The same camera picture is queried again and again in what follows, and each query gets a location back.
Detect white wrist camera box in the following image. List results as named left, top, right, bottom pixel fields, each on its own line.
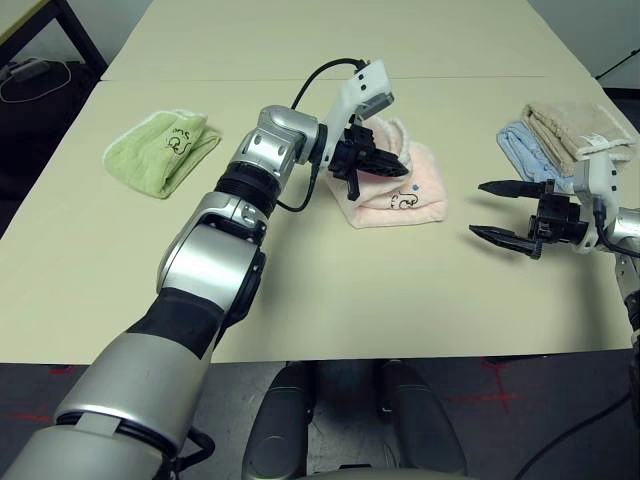
left=572, top=151, right=626, bottom=254
left=319, top=58, right=396, bottom=174

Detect light blue folded towel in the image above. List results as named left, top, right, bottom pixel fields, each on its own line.
left=496, top=122, right=576, bottom=194

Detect dark grey robot leg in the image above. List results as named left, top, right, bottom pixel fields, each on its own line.
left=382, top=359, right=469, bottom=480
left=242, top=362, right=319, bottom=480

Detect dark grey robot left leg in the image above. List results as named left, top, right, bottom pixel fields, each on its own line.
left=242, top=362, right=319, bottom=480

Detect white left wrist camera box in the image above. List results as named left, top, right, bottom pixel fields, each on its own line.
left=319, top=58, right=396, bottom=174

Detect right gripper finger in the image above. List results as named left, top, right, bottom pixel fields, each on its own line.
left=478, top=179, right=542, bottom=199
left=468, top=224, right=544, bottom=259

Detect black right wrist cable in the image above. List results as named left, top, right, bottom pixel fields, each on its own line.
left=512, top=197, right=640, bottom=480

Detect power adapter with white cable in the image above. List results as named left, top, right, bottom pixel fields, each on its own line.
left=0, top=58, right=71, bottom=104

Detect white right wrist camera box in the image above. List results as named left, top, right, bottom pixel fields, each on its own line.
left=572, top=151, right=626, bottom=254

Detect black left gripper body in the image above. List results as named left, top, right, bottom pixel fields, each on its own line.
left=327, top=122, right=377, bottom=202

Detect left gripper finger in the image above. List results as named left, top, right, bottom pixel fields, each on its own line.
left=362, top=147, right=409, bottom=174
left=357, top=162, right=410, bottom=179

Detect green folded towel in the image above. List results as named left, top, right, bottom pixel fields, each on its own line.
left=102, top=108, right=223, bottom=200

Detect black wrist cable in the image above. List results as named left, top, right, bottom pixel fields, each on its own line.
left=512, top=197, right=640, bottom=480
left=273, top=58, right=369, bottom=214

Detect dark grey robot right leg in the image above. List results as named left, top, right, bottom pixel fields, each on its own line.
left=382, top=359, right=469, bottom=480

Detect pink terry towel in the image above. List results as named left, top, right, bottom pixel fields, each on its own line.
left=327, top=117, right=449, bottom=230

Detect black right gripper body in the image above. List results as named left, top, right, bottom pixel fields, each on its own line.
left=527, top=178, right=591, bottom=260

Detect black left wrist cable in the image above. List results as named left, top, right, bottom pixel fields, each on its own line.
left=273, top=58, right=369, bottom=214

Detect beige side table black legs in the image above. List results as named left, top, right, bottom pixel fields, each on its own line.
left=0, top=0, right=109, bottom=76

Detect beige folded towel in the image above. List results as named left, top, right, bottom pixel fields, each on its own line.
left=519, top=101, right=639, bottom=176

